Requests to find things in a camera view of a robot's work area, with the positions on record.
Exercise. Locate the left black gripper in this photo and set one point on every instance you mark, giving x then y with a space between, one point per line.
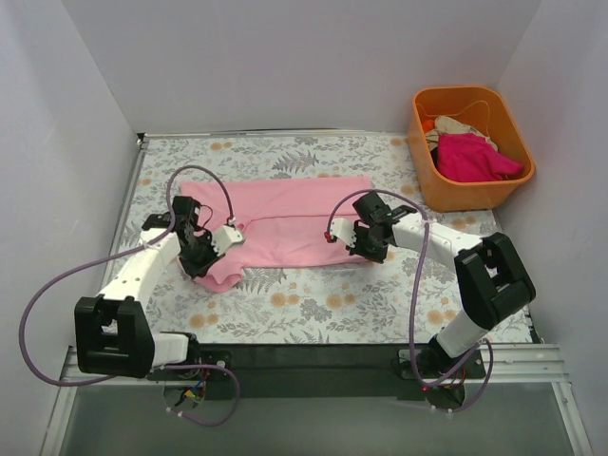
200 258

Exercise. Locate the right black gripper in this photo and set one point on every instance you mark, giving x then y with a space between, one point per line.
369 247

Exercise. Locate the light pink t shirt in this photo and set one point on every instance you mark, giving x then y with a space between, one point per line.
283 222

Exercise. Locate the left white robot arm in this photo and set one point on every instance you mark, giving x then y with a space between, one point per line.
113 336

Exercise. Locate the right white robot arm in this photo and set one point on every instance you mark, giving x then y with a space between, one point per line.
492 281

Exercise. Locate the floral patterned table mat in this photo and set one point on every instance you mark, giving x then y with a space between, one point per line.
356 303

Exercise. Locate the magenta t shirt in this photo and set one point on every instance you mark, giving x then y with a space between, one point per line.
469 158

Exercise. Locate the orange plastic bin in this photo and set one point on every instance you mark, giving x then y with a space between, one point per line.
484 109

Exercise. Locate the beige garment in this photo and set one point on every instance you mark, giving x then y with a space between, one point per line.
434 128

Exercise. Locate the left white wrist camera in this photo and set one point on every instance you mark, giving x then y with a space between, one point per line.
225 238

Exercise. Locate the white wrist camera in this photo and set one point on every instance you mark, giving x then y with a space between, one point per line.
225 238
341 229

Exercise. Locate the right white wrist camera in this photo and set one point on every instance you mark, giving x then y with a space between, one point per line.
341 229

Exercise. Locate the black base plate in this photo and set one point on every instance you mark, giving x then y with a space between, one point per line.
317 371

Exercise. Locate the aluminium frame rail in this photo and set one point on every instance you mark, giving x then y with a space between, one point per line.
330 400

